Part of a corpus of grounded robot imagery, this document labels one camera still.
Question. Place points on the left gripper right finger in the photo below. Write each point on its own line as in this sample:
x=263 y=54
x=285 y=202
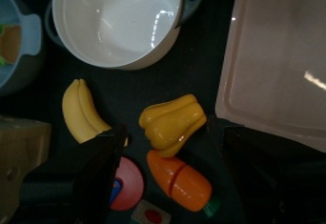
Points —
x=276 y=183

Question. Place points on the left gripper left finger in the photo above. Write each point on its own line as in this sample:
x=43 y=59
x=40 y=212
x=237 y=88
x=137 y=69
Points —
x=80 y=199

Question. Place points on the yellow toy squash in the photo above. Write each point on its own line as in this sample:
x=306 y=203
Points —
x=174 y=124

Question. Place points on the pink round toy piece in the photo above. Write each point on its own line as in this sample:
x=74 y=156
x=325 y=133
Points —
x=130 y=183

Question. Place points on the white toy piece red dot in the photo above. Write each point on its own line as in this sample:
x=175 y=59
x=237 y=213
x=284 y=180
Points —
x=151 y=215

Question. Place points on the orange toy carrot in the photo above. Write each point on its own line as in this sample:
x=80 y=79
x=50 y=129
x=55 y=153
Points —
x=182 y=180

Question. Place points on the wooden open box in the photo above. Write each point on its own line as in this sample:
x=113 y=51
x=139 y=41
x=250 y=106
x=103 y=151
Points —
x=22 y=145

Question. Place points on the yellow toy banana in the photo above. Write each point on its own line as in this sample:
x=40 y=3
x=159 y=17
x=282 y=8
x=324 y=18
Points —
x=80 y=113

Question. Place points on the pink cutting board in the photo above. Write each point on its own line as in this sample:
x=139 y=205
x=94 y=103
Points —
x=276 y=59

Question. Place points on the green toy food piece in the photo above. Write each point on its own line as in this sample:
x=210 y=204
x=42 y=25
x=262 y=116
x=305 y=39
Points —
x=2 y=61

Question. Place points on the orange toy food piece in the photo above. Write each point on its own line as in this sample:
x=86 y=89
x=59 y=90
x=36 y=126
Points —
x=12 y=43

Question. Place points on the light blue toy pan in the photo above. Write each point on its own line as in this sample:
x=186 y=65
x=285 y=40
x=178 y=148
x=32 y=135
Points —
x=30 y=37

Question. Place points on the white toy pot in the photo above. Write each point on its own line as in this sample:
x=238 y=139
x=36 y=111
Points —
x=119 y=21

